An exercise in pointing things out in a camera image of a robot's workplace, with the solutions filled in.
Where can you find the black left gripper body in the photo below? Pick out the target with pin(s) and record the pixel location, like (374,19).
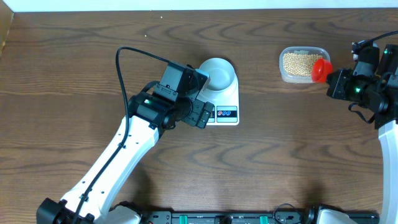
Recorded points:
(189,112)

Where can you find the white digital kitchen scale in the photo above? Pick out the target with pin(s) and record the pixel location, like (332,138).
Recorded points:
(226,111)

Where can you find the clear plastic container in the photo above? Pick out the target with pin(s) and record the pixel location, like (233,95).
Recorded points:
(300,50)

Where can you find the red plastic measuring scoop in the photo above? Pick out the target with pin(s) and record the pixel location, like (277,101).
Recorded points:
(320,70)

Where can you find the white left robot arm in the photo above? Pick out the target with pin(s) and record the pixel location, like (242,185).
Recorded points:
(90,201)

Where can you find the grey plastic bowl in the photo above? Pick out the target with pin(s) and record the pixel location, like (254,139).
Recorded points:
(221,72)

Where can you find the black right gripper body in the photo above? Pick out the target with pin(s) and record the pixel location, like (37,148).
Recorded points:
(356,89)

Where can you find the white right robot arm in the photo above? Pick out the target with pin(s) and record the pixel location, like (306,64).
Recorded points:
(384,118)

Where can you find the soybeans in container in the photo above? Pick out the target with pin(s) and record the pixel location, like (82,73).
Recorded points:
(299,64)

